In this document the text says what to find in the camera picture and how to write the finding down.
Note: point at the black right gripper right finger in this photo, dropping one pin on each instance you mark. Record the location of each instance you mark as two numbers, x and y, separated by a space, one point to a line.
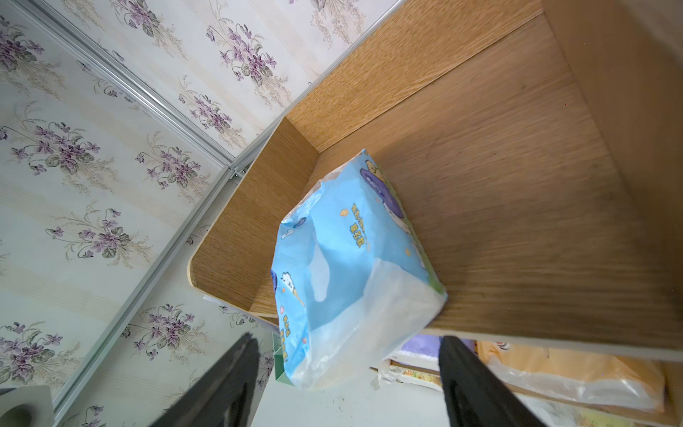
474 396

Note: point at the beige tissue pack middle shelf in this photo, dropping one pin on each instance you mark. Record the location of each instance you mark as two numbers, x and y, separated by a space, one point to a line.
581 377

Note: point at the wooden shelf unit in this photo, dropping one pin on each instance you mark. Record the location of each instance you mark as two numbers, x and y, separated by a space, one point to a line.
537 147

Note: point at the mint green desk organizer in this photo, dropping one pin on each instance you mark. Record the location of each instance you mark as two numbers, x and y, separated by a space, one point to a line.
279 362

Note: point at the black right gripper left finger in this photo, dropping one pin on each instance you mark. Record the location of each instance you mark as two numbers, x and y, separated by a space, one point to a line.
223 396

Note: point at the purple tissue pack middle shelf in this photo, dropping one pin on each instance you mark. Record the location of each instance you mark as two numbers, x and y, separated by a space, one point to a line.
421 351

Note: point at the blue tissue pack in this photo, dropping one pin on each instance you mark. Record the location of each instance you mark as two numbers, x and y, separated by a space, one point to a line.
352 282

